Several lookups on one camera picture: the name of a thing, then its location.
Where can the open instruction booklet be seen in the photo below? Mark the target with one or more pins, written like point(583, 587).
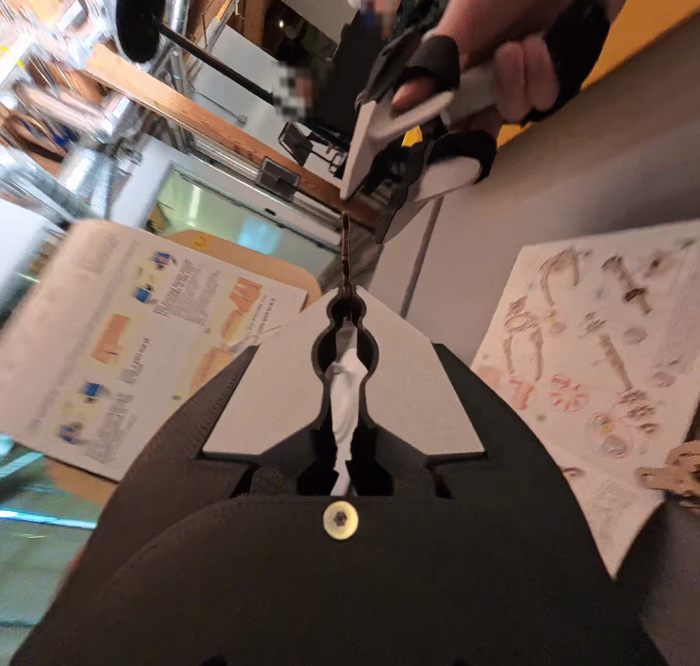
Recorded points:
point(590, 316)

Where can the black round disc stand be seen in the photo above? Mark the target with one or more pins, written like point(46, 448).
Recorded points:
point(139, 15)

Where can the printed sheet with pictures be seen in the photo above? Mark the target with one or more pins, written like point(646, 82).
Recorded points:
point(109, 349)

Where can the black hanging frame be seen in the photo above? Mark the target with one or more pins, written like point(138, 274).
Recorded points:
point(295, 141)

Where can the small round wooden assembly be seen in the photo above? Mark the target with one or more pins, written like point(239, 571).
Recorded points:
point(672, 474)

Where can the wooden ceiling beam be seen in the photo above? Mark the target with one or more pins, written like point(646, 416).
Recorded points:
point(191, 114)

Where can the person's right hand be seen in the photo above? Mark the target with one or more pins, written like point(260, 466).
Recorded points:
point(492, 10)

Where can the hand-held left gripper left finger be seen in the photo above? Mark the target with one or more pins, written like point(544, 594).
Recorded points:
point(262, 393)

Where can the stack of yellow bins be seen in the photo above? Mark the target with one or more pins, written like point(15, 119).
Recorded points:
point(656, 15)

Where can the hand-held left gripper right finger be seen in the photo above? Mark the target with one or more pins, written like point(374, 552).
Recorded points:
point(421, 398)

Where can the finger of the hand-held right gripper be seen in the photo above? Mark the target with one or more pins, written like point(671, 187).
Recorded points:
point(448, 179)
point(361, 152)

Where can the small wooden part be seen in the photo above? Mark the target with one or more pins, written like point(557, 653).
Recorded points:
point(345, 250)

